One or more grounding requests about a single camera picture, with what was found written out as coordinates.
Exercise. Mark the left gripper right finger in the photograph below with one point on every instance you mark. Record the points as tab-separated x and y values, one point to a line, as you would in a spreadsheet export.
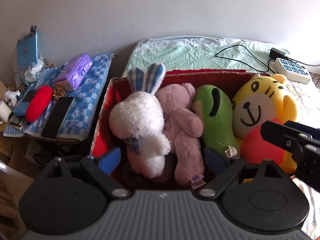
226	170

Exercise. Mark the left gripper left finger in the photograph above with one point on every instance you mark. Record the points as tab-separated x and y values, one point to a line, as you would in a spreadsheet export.
99	170

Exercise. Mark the white rabbit plush checkered ears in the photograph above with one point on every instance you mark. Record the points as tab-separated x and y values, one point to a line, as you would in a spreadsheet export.
139	121

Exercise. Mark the yellow tiger plush toy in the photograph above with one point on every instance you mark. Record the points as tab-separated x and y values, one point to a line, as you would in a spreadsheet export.
261	99

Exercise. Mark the black smartphone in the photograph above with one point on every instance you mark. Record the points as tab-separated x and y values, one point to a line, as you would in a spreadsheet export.
57	117

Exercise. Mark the pink bear plush toy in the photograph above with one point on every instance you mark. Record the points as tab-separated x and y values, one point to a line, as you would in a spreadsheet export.
183	128

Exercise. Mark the green avocado plush toy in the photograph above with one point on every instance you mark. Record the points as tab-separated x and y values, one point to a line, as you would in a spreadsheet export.
214	108

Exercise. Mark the red cardboard storage box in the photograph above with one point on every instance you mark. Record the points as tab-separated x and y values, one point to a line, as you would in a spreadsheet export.
119	89

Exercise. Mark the white power strip blue sockets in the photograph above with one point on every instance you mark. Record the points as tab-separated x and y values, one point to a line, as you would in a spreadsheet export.
293	71

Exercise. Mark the blue checkered towel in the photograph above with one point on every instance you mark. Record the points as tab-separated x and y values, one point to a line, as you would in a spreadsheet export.
78	121

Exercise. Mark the red oval pouch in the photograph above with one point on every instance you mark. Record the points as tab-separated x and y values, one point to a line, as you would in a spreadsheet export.
39	103

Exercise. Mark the black power adapter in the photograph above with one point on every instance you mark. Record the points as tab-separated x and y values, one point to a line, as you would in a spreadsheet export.
274	54

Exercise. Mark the blue glasses case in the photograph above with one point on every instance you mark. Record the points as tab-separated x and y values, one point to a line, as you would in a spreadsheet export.
20	108

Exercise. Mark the green cartoon bed sheet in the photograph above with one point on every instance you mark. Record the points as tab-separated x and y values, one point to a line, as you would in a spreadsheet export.
194	53

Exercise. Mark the purple toy camera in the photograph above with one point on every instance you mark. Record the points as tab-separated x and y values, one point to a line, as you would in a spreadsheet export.
72	75

